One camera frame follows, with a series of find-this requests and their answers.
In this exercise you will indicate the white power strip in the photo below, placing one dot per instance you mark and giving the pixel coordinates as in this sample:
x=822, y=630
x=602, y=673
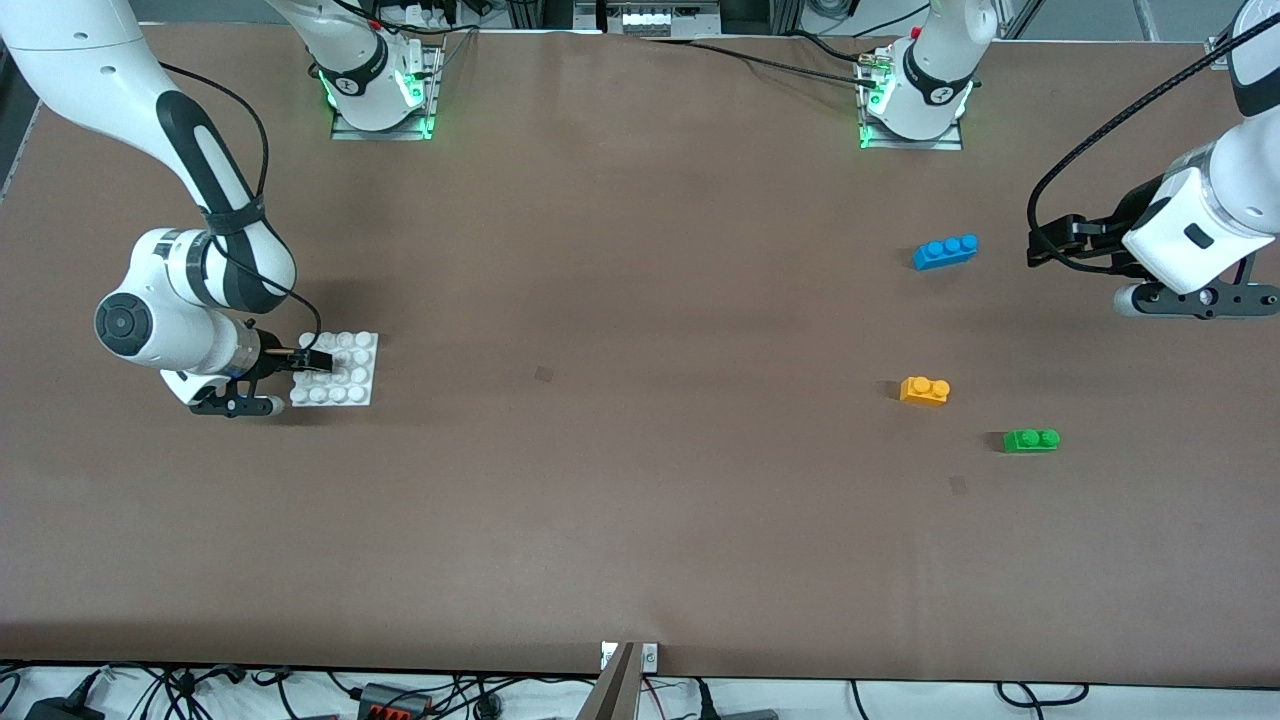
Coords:
x=650, y=20

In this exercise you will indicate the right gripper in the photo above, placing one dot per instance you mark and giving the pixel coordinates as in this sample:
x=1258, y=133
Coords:
x=266, y=361

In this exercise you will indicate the blue toy block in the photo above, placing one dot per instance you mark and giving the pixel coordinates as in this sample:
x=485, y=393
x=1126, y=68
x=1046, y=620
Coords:
x=945, y=254

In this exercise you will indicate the aluminium frame profile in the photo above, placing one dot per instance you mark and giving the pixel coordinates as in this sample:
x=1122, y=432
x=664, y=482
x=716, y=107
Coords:
x=1148, y=18
x=1018, y=18

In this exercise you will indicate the black adapter with orange levers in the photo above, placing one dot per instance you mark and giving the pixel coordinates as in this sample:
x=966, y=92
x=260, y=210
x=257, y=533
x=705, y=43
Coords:
x=385, y=705

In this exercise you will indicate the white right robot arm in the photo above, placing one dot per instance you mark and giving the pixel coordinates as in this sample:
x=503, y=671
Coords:
x=70, y=60

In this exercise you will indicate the white studded base plate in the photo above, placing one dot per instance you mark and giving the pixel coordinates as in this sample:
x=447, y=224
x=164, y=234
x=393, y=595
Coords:
x=350, y=385

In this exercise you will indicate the green toy block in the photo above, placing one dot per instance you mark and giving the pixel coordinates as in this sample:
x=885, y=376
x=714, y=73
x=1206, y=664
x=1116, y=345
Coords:
x=1030, y=442

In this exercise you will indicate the grey camera stand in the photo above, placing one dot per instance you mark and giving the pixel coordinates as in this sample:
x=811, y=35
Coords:
x=612, y=695

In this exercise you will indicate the black plug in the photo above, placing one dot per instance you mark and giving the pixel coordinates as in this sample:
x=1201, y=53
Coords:
x=705, y=700

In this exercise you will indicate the yellow toy block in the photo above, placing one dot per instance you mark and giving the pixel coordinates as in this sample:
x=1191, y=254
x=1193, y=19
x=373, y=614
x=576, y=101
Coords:
x=922, y=392

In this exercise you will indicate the white stand bracket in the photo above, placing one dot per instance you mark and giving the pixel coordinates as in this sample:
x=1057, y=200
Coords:
x=650, y=657

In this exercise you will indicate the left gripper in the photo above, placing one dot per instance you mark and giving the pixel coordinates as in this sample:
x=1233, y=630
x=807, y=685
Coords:
x=1108, y=237

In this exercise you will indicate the black power adapter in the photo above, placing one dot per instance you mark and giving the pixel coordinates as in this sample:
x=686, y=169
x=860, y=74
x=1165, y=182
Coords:
x=60, y=710

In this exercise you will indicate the aluminium table corner bracket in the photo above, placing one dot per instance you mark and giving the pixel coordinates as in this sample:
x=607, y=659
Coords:
x=1215, y=52

